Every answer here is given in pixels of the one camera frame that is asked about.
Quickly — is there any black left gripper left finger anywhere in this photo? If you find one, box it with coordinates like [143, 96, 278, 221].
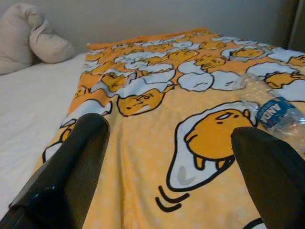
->
[0, 113, 110, 229]

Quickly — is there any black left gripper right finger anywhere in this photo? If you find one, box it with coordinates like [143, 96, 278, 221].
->
[230, 127, 305, 229]

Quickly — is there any yellow cartoon egg blanket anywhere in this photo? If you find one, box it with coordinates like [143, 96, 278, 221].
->
[42, 28, 305, 229]

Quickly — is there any clear bottle with blue label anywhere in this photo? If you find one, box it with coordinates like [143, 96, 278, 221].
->
[234, 73, 305, 155]

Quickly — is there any white mattress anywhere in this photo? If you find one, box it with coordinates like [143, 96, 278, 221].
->
[0, 52, 89, 208]

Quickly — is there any beige plush pillow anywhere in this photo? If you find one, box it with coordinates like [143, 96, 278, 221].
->
[0, 2, 76, 76]

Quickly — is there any dark grey panel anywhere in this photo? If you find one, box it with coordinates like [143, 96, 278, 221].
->
[287, 0, 305, 53]

